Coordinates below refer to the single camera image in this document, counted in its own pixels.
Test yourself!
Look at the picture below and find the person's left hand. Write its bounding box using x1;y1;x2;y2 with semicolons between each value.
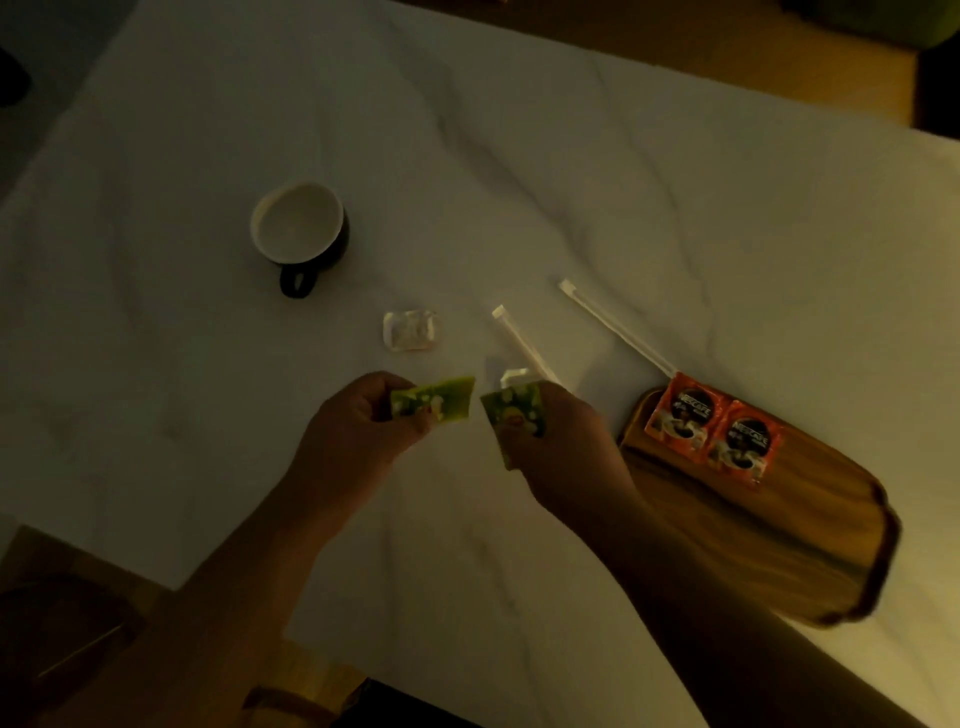
289;371;445;505

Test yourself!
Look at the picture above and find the person's right hand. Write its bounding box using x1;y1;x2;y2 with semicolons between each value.
498;381;640;528

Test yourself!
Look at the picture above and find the green sachet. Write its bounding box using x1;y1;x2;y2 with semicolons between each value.
480;381;547;439
389;375;477;423

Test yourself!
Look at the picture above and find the person's right forearm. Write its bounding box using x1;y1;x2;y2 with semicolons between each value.
551;496;931;728

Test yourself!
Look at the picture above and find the person's left forearm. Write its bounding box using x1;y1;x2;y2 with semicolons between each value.
45;468;357;728

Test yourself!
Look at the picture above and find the white wrapped stirrer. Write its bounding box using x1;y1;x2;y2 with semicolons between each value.
491;304;560;385
557;279;678;378

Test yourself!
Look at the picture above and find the small clear plastic packet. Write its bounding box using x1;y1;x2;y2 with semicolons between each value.
382;309;440;353

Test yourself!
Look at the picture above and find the orange coffee sachet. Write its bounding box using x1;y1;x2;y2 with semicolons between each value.
643;372;730;452
703;399;785;490

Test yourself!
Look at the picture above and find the black cup with white inside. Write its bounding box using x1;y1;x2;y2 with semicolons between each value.
249;180;351;300

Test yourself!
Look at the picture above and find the wooden tray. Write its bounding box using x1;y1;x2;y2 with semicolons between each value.
618;385;903;628

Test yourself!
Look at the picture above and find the dark wooden chair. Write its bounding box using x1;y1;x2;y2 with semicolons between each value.
0;525;162;728

